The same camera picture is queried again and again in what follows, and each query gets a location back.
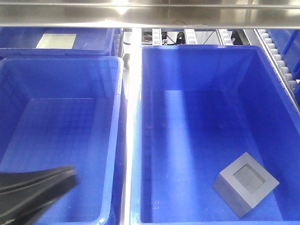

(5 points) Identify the gray square hollow base block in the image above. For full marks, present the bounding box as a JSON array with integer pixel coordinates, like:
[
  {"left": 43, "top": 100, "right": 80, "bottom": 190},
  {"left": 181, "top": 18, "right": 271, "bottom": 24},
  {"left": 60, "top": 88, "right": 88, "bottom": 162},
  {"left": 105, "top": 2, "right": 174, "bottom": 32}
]
[{"left": 212, "top": 152, "right": 279, "bottom": 218}]

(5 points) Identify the steel shelf beam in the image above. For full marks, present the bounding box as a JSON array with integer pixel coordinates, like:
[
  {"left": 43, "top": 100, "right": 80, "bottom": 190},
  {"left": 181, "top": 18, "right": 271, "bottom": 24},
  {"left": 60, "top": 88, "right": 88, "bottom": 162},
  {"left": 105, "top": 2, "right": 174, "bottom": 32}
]
[{"left": 0, "top": 0, "right": 300, "bottom": 30}]

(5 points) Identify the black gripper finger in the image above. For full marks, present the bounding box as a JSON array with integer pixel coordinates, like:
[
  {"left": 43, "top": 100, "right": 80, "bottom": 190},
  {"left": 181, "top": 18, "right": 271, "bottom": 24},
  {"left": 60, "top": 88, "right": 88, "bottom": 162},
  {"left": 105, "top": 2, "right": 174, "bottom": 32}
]
[{"left": 0, "top": 165, "right": 78, "bottom": 225}]

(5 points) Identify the white roller track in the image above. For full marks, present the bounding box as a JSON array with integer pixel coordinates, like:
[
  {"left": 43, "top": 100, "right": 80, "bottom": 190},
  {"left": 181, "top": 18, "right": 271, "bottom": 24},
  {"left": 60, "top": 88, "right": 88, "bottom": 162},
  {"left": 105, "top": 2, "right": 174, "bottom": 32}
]
[{"left": 254, "top": 29, "right": 298, "bottom": 103}]

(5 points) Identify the blue bin left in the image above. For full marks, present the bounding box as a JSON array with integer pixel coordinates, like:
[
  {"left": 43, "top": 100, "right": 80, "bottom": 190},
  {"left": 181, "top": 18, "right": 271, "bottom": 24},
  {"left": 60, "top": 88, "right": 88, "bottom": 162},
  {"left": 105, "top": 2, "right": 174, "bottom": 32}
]
[{"left": 0, "top": 56, "right": 123, "bottom": 225}]

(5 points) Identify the blue bin with label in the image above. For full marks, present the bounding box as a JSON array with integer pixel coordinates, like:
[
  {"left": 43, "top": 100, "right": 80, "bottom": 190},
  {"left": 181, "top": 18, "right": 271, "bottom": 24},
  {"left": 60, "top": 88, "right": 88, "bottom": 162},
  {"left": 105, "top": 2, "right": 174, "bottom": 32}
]
[{"left": 0, "top": 27, "right": 120, "bottom": 58}]

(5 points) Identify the blue target bin right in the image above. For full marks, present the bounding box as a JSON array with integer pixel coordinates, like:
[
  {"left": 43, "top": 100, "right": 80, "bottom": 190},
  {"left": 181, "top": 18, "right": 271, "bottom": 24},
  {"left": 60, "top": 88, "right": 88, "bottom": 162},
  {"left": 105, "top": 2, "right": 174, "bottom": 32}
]
[{"left": 130, "top": 45, "right": 300, "bottom": 225}]

